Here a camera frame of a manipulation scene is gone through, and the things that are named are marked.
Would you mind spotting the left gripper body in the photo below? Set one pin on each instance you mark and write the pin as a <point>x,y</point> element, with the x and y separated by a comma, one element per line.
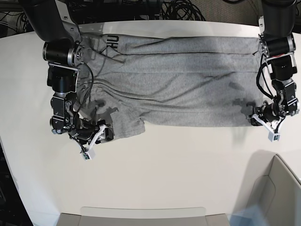
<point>268,114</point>

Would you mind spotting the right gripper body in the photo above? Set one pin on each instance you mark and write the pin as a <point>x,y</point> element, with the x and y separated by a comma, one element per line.
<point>84,131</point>

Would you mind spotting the grey T-shirt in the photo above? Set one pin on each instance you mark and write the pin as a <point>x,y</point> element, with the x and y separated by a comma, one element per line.
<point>189,81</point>

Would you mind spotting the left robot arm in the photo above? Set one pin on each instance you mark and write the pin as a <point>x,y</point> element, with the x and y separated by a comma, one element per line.
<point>277,65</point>

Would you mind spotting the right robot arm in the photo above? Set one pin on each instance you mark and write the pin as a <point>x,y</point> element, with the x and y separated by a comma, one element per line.
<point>52,22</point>

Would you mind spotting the grey box right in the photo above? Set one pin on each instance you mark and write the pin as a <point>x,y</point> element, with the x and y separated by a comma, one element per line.
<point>275,199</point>

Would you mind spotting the grey bin front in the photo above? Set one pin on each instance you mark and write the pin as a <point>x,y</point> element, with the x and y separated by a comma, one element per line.
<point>92,216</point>

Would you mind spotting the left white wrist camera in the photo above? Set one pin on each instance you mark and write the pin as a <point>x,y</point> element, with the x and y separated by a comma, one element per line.
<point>270,130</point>

